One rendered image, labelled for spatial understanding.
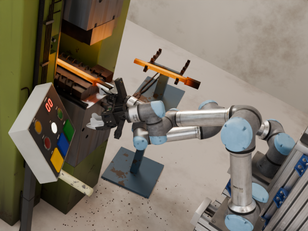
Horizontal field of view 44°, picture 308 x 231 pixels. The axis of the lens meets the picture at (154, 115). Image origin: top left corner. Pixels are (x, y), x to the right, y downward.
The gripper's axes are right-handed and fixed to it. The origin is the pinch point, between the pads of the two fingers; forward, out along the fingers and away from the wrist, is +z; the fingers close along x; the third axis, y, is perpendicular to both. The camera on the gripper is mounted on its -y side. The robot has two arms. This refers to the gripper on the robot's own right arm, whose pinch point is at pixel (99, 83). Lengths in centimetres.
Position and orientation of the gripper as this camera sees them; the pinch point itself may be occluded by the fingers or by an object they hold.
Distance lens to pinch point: 214.7
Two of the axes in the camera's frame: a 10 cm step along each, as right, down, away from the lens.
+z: -8.5, -4.5, 2.5
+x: 4.6, -4.4, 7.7
